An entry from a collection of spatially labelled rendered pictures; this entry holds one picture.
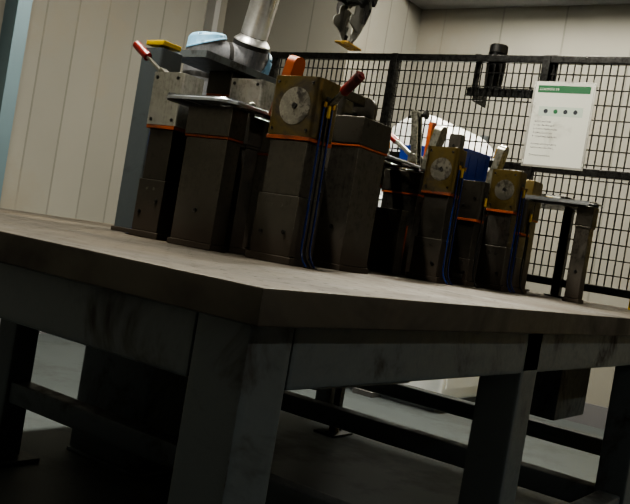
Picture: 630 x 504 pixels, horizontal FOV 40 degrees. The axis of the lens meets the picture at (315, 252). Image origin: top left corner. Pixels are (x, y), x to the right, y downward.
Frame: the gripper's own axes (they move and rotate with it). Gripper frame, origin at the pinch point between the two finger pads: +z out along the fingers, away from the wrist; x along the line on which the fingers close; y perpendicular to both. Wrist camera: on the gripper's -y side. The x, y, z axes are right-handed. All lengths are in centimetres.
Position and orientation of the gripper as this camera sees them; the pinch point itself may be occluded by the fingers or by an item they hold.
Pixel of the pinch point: (349, 39)
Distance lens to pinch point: 224.8
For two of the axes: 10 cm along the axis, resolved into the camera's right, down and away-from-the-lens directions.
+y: -4.9, -0.7, -8.7
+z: -1.6, 9.9, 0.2
